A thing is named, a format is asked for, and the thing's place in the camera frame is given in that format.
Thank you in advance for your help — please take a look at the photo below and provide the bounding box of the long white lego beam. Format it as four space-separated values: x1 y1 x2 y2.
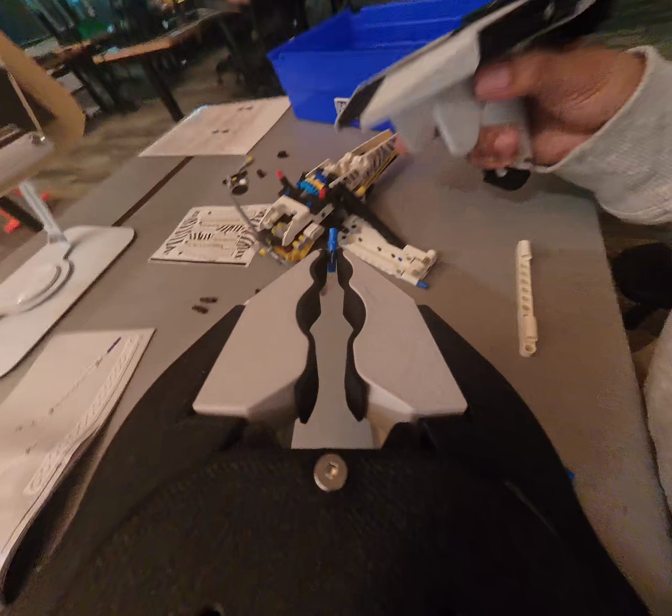
514 239 539 358

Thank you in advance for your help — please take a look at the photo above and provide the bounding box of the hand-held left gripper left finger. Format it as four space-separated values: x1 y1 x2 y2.
193 249 324 423

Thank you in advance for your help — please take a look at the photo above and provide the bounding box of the large white paper sheet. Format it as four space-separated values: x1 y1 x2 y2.
0 328 156 582

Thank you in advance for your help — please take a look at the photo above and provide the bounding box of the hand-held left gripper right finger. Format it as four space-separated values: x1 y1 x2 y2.
340 250 468 438

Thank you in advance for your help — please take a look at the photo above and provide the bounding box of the person's right forearm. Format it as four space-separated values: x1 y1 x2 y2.
535 46 672 228

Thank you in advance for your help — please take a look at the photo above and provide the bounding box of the blue storage bin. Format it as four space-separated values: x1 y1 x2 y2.
268 0 509 132

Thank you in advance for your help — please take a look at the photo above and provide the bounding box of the white zebra lego helicopter model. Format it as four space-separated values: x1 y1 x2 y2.
228 130 439 291

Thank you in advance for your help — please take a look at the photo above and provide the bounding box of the person's right hand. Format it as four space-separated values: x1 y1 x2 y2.
470 46 646 170

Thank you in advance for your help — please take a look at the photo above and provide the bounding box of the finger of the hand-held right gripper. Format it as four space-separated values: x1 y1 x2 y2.
362 35 485 158
336 0 531 126

